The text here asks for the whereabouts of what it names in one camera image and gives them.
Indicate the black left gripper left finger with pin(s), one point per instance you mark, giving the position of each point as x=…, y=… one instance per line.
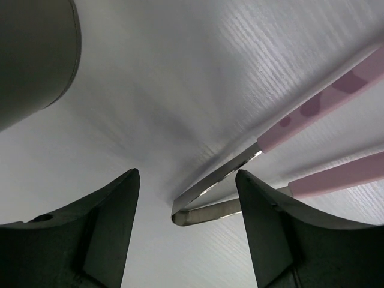
x=83, y=244

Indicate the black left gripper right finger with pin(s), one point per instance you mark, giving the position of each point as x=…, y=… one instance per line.
x=295, y=245

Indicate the pink handled metal tongs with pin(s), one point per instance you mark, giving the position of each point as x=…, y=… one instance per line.
x=348, y=86

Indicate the grey cylindrical lunch box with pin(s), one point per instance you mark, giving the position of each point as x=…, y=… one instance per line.
x=41, y=46

